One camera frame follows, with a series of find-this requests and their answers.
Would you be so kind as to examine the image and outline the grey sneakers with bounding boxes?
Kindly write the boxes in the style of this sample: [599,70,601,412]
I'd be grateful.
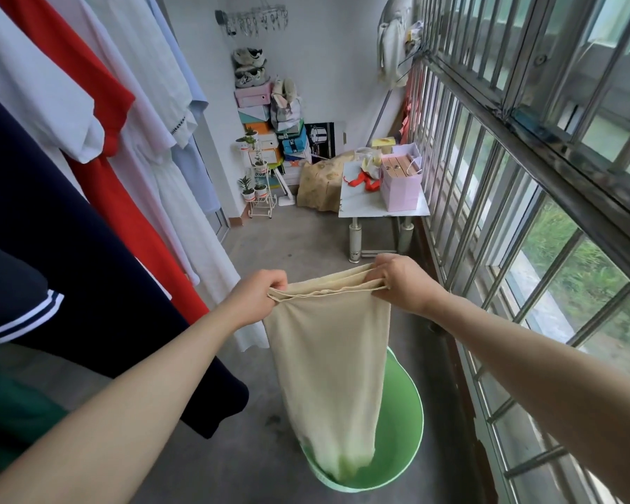
[232,47,268,89]

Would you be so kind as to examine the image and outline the white hanging garment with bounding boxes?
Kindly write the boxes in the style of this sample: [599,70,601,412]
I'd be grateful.
[377,0,415,90]

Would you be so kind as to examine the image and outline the green plastic basin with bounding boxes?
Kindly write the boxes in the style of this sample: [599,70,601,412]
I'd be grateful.
[298,347,425,493]

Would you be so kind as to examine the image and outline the black appliance box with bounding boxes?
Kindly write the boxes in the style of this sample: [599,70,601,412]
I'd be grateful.
[305,121,338,162]

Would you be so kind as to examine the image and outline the person's left hand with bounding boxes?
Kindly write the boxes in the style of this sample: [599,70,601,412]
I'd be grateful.
[226,269,289,329]

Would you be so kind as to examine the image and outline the white folding table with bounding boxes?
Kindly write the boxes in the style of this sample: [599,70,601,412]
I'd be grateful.
[338,160,431,264]

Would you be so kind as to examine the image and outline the white long dress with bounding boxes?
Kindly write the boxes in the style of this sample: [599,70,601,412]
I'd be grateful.
[42,0,270,352]

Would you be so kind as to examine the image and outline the light blue shirt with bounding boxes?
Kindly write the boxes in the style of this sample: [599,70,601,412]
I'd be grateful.
[141,0,222,215]

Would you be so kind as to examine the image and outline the white short-sleeved shirt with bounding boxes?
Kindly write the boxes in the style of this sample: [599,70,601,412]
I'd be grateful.
[0,0,105,197]

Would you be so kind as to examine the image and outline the green garment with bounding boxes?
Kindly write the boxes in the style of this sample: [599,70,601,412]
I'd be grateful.
[0,346,69,475]

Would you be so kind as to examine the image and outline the pink paper gift bag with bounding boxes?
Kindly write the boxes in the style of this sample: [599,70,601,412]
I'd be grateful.
[379,143,424,213]

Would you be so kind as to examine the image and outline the red ribbon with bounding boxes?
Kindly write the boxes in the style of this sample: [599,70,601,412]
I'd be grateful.
[345,171,381,193]

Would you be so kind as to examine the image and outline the metal window security grille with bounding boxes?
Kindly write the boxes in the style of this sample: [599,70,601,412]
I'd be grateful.
[405,0,630,504]

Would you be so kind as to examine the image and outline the cream cloth garment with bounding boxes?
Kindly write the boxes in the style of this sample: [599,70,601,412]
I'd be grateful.
[262,263,392,482]

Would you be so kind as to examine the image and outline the person's right forearm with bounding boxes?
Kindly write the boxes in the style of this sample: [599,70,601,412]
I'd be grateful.
[424,290,630,504]

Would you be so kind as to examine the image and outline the person's right hand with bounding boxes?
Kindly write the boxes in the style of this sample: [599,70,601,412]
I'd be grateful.
[364,253,446,316]

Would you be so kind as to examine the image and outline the red shirt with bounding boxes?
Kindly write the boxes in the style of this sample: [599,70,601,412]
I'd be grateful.
[0,0,210,325]

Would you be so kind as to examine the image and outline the hanging metal clip rack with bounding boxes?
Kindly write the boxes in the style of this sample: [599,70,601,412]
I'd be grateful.
[215,4,289,37]

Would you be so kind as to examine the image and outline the white metal plant stand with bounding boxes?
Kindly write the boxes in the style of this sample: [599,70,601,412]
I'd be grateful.
[241,142,278,220]

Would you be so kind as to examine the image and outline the navy shirt with white stripes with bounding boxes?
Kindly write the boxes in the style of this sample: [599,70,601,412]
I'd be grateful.
[0,81,250,440]

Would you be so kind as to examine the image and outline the person's left forearm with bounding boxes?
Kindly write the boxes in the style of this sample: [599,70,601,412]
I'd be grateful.
[0,301,244,504]

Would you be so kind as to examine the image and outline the clear plastic bag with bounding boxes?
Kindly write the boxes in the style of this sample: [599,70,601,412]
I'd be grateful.
[354,147,383,180]

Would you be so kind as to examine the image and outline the stack of coloured shoe boxes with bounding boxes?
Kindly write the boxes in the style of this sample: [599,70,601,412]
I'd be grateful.
[234,81,313,187]

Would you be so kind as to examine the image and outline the yellow patterned sack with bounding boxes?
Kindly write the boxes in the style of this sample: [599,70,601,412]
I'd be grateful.
[296,151,357,214]

